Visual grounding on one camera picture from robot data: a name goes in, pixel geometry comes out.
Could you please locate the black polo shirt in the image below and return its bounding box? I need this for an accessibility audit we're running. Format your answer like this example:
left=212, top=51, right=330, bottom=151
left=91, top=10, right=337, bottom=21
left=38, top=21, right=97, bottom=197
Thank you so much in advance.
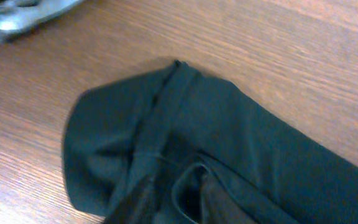
left=62, top=61, right=358, bottom=223

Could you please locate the grey folded garment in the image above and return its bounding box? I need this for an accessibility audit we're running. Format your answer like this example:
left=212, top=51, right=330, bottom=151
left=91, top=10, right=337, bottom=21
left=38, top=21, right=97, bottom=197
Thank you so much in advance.
left=0, top=0, right=84, bottom=43

